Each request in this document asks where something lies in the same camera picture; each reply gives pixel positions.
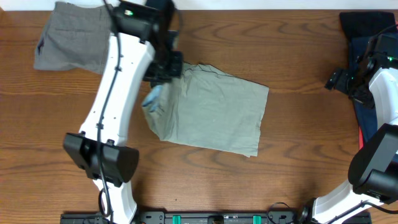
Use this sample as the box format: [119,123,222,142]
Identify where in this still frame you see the khaki green shorts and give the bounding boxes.
[141,63,269,157]

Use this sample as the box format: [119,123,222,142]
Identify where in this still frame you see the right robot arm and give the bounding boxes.
[296,52,397,223]

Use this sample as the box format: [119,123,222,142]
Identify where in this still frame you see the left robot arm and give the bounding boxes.
[60,0,183,223]

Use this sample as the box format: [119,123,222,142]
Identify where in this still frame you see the navy blue folded garment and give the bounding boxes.
[348,37,377,143]

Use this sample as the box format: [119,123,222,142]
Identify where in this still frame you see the red folded garment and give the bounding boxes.
[358,128,364,150]

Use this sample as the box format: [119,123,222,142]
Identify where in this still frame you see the black folded garment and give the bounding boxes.
[339,11,397,40]

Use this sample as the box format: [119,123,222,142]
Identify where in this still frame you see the folded grey shorts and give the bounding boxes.
[34,1,111,75]

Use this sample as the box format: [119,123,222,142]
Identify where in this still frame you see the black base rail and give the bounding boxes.
[60,211,372,224]

